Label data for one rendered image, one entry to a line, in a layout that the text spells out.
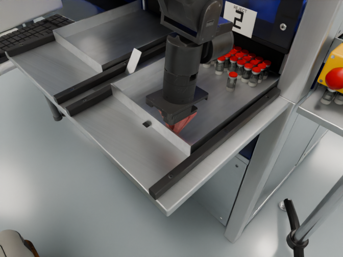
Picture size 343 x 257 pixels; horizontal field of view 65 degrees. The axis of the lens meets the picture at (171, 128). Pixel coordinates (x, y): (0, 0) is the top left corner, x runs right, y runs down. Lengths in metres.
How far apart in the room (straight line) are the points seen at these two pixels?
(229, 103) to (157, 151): 0.22
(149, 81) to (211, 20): 0.34
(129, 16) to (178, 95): 0.63
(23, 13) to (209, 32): 0.98
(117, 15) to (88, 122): 0.51
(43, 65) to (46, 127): 1.17
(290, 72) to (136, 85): 0.36
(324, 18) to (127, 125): 0.43
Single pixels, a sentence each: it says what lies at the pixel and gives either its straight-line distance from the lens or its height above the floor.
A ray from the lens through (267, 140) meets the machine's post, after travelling 0.80.
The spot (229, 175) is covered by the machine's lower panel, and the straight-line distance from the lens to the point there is 1.03.
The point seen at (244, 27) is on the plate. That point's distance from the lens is 0.68.
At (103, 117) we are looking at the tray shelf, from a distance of 0.62.
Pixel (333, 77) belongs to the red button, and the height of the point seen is 1.00.
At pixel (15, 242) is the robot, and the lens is 1.25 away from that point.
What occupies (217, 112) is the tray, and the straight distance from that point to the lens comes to 0.62.
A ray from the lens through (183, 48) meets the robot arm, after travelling 0.41.
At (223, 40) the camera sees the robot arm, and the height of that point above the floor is 1.08.
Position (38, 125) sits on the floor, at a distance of 2.01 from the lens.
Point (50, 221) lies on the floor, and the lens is 1.55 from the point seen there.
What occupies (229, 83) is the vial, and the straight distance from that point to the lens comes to 0.67.
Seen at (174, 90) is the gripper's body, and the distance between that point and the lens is 0.45.
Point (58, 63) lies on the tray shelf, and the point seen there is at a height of 0.88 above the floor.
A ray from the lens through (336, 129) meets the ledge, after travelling 0.69.
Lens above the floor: 1.30
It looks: 47 degrees down
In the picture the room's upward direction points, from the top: straight up
